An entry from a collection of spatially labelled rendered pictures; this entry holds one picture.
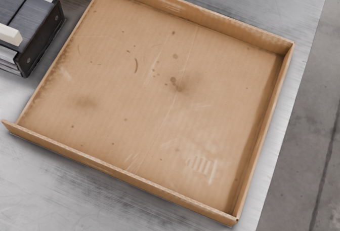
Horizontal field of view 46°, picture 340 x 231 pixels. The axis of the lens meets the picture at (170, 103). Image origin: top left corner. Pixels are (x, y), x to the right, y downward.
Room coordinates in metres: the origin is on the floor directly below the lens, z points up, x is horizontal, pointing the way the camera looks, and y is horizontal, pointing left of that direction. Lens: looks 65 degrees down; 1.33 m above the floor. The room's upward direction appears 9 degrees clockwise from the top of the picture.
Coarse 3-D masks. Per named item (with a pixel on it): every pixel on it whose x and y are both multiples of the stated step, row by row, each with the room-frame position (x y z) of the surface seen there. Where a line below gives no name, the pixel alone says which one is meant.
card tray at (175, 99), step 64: (128, 0) 0.39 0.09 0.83; (64, 64) 0.26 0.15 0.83; (128, 64) 0.28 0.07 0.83; (192, 64) 0.29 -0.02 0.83; (256, 64) 0.31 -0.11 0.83; (64, 128) 0.17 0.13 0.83; (128, 128) 0.18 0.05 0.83; (192, 128) 0.20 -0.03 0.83; (256, 128) 0.21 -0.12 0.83; (192, 192) 0.11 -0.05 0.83
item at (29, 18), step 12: (0, 0) 0.32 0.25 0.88; (12, 0) 0.32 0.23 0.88; (24, 0) 0.32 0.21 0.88; (36, 0) 0.33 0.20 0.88; (0, 12) 0.30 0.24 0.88; (12, 12) 0.30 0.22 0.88; (24, 12) 0.30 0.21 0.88; (36, 12) 0.31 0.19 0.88; (48, 12) 0.31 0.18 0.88; (12, 24) 0.28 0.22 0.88; (24, 24) 0.28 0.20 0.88; (36, 24) 0.29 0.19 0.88; (24, 36) 0.27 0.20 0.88; (12, 48) 0.25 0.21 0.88; (24, 48) 0.25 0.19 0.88
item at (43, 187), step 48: (192, 0) 0.41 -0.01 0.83; (240, 0) 0.42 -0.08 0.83; (288, 0) 0.44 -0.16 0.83; (48, 48) 0.28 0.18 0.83; (0, 96) 0.20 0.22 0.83; (288, 96) 0.27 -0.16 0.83; (0, 144) 0.14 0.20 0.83; (0, 192) 0.08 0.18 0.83; (48, 192) 0.09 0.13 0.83; (96, 192) 0.10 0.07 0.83; (144, 192) 0.11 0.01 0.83
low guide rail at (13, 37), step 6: (0, 24) 0.26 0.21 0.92; (0, 30) 0.25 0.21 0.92; (6, 30) 0.25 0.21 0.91; (12, 30) 0.25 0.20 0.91; (0, 36) 0.25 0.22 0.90; (6, 36) 0.24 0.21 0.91; (12, 36) 0.24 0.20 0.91; (18, 36) 0.25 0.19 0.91; (12, 42) 0.24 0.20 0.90; (18, 42) 0.24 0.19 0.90
